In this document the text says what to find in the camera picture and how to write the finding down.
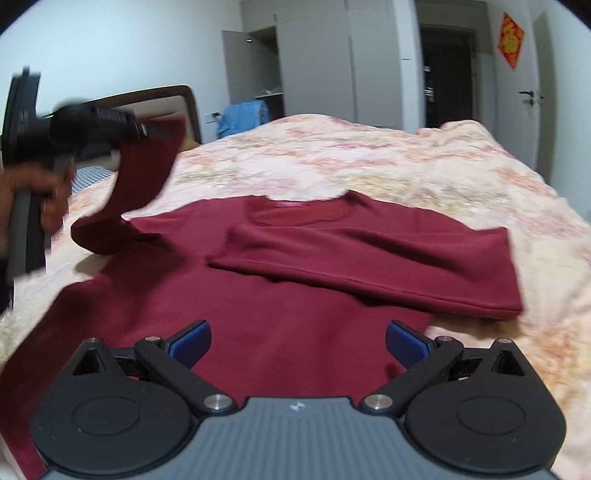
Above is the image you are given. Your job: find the brown padded bed headboard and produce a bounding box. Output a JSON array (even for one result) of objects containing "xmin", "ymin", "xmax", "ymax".
[{"xmin": 60, "ymin": 84, "xmax": 204, "ymax": 153}]

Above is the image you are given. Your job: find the floral peach blanket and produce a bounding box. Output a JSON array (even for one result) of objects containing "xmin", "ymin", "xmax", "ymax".
[{"xmin": 0, "ymin": 113, "xmax": 591, "ymax": 480}]

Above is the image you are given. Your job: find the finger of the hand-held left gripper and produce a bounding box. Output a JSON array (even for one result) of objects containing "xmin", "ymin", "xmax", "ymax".
[{"xmin": 134, "ymin": 114, "xmax": 186, "ymax": 140}]

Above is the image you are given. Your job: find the red square wall decoration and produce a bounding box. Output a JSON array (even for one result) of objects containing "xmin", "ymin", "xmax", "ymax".
[{"xmin": 496, "ymin": 12, "xmax": 526, "ymax": 71}]

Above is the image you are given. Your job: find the blue checkered pillow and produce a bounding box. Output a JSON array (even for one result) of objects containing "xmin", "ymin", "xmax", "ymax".
[{"xmin": 68, "ymin": 165, "xmax": 114, "ymax": 195}]

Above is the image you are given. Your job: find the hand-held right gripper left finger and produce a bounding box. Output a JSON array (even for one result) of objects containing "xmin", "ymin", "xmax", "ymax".
[{"xmin": 69, "ymin": 319, "xmax": 237, "ymax": 415}]

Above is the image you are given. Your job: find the dark red sweater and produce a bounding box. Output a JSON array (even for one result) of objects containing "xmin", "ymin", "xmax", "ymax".
[{"xmin": 0, "ymin": 115, "xmax": 525, "ymax": 480}]

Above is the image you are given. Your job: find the grey wardrobe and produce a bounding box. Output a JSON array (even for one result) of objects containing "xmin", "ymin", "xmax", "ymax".
[{"xmin": 222, "ymin": 0, "xmax": 408, "ymax": 136}]

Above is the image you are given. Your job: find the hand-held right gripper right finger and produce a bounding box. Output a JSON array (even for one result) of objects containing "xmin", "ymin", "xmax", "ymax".
[{"xmin": 361, "ymin": 319, "xmax": 532, "ymax": 415}]

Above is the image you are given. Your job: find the white door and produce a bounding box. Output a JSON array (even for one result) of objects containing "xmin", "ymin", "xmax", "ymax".
[{"xmin": 488, "ymin": 7, "xmax": 546, "ymax": 174}]

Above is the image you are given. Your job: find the blue cloth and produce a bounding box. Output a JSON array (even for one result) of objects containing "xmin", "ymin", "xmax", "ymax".
[{"xmin": 216, "ymin": 100, "xmax": 271, "ymax": 139}]

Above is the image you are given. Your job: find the person's left hand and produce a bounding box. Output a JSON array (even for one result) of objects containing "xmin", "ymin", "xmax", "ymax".
[{"xmin": 0, "ymin": 166, "xmax": 71, "ymax": 254}]

